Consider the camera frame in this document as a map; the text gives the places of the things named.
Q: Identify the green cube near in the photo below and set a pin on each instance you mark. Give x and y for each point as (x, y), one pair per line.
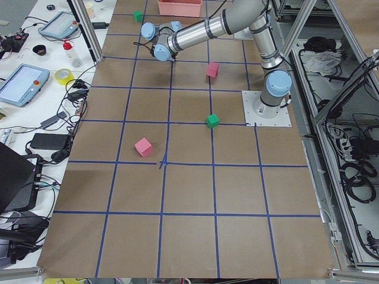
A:
(212, 121)

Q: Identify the aluminium frame post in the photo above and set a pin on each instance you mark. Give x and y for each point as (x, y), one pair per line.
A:
(85, 25)

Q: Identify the pink cube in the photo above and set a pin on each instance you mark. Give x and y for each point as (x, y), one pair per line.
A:
(212, 69)
(143, 147)

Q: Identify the teach pendant near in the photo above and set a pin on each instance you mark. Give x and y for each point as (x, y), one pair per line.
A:
(23, 85)

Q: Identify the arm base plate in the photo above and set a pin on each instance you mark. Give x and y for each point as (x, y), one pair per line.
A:
(244, 34)
(259, 115)

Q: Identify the green cube far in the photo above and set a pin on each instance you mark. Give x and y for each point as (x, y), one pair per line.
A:
(138, 16)

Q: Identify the teach pendant far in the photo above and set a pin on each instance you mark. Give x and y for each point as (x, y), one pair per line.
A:
(60, 27)

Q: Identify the black laptop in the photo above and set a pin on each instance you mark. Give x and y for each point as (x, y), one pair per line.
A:
(19, 177)

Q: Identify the red cap squeeze bottle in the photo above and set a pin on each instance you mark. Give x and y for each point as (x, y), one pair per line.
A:
(72, 54)

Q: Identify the green cube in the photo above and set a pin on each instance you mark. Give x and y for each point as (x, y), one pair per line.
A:
(212, 121)
(138, 16)

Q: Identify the pink cube far left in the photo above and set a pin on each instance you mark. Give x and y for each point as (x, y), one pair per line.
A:
(212, 69)

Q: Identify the pink cube centre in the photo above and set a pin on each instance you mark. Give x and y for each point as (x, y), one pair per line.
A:
(143, 147)

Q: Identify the yellow tape roll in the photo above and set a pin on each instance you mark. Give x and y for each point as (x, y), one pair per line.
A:
(64, 76)

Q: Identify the teach pendant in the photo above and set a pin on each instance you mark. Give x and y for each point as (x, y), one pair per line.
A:
(23, 85)
(60, 27)

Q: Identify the black power adapter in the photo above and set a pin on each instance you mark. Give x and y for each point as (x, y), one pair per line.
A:
(46, 141)

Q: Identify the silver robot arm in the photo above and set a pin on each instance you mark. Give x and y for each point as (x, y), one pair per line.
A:
(170, 38)

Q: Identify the white cloth heap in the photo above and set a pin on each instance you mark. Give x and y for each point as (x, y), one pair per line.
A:
(324, 63)

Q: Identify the small grey usb hub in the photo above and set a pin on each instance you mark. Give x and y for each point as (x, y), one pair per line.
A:
(52, 120)

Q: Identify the pink plastic bin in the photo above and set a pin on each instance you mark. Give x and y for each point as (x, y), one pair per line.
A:
(189, 8)

